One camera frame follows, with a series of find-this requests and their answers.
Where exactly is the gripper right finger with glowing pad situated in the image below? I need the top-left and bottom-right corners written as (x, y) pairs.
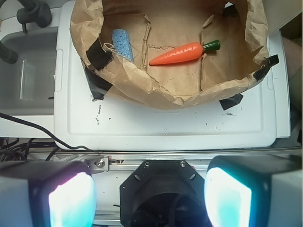
top-left (204, 155), bottom-right (303, 227)

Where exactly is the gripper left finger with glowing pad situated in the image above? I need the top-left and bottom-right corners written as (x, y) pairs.
top-left (0, 161), bottom-right (97, 227)

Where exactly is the blue sponge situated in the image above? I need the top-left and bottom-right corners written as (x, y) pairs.
top-left (112, 29), bottom-right (134, 62)

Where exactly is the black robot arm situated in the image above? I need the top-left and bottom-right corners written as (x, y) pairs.
top-left (0, 155), bottom-right (303, 227)

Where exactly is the white plastic bin lid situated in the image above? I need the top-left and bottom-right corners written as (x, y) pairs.
top-left (54, 1), bottom-right (290, 151)

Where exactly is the black tape piece front right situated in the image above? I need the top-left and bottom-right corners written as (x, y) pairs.
top-left (219, 94), bottom-right (243, 110)

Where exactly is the grey toy sink basin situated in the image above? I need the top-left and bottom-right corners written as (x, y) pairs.
top-left (0, 8), bottom-right (61, 131)

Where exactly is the black tape piece front left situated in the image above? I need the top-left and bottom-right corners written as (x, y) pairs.
top-left (84, 67), bottom-right (112, 100)

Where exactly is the black tape piece right rim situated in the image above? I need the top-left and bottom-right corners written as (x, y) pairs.
top-left (253, 54), bottom-right (279, 82)

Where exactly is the black tape piece inside rim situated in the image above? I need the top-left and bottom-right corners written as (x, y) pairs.
top-left (86, 39), bottom-right (114, 71)

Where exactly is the orange toy carrot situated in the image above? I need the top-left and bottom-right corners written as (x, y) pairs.
top-left (149, 40), bottom-right (221, 66)

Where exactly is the dark grey toy faucet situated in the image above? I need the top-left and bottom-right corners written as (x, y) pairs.
top-left (17, 0), bottom-right (52, 34)

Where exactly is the brown paper bag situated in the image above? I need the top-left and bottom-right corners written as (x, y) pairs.
top-left (70, 0), bottom-right (269, 110)

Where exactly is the aluminium frame rail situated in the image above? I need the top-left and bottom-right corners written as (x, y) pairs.
top-left (50, 147), bottom-right (303, 174)

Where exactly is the black thin cable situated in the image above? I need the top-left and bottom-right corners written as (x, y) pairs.
top-left (0, 112), bottom-right (100, 152)

